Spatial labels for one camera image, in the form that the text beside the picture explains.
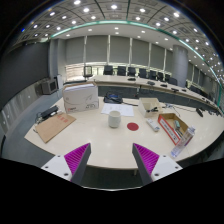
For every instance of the small white open box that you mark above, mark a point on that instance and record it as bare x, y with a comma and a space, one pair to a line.
145, 106

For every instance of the white remote control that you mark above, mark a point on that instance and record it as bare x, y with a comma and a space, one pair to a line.
152, 124

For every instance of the white cardboard paper box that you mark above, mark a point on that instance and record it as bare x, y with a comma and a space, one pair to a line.
80, 97

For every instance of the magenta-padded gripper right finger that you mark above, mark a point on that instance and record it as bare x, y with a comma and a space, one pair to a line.
146, 157

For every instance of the black desk console unit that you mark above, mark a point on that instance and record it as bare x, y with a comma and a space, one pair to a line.
112, 98

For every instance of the white ceramic mug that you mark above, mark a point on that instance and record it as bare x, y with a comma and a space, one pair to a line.
114, 119

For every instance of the long curved conference desk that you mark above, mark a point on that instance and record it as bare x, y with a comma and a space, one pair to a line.
116, 81

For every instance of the black desk microphone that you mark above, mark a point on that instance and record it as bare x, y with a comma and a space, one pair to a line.
199, 112

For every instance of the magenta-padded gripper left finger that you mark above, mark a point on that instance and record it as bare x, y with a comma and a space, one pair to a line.
77, 156

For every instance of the small black framed screen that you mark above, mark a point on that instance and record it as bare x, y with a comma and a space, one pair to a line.
87, 71

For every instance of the black flat device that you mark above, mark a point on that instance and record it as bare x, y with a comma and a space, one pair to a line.
48, 112

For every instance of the brown open cardboard box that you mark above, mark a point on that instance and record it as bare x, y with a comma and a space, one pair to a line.
167, 128

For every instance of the group of ceiling lights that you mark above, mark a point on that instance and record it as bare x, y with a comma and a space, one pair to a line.
114, 6

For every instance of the group of black desk units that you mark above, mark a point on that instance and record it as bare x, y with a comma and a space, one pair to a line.
151, 83

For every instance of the black tool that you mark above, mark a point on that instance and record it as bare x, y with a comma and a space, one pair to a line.
153, 109

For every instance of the small green block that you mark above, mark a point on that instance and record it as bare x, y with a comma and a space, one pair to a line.
177, 124

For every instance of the flat round red coaster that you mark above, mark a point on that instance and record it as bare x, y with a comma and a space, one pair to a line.
132, 126

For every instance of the flat brown cardboard piece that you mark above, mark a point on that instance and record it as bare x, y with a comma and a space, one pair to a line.
53, 126

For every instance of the grey box monitor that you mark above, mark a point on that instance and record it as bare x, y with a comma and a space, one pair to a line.
49, 86

